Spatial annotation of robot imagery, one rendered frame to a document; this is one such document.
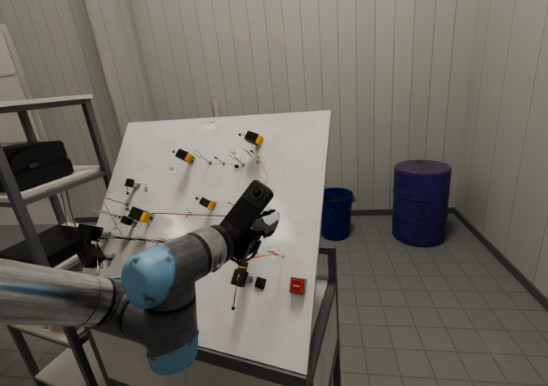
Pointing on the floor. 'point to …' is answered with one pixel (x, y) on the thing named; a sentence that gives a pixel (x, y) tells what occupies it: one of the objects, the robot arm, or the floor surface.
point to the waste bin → (337, 213)
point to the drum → (421, 201)
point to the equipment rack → (63, 375)
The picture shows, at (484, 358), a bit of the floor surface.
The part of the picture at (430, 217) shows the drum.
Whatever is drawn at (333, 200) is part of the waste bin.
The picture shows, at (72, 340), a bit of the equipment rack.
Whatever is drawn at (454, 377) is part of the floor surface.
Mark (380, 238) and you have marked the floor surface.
